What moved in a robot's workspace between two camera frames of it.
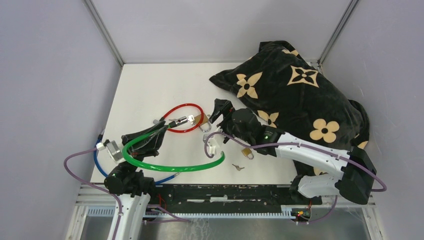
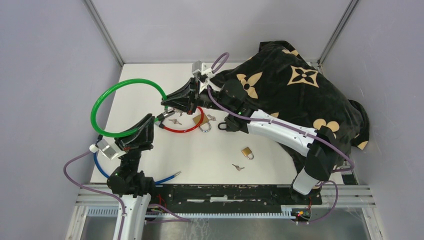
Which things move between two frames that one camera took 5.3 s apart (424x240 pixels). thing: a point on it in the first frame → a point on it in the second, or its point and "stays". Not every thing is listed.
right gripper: x=223 y=106 → x=186 y=99
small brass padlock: x=247 y=152 stays
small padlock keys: x=237 y=167 stays
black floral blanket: x=292 y=96 stays
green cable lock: x=169 y=125 → x=167 y=114
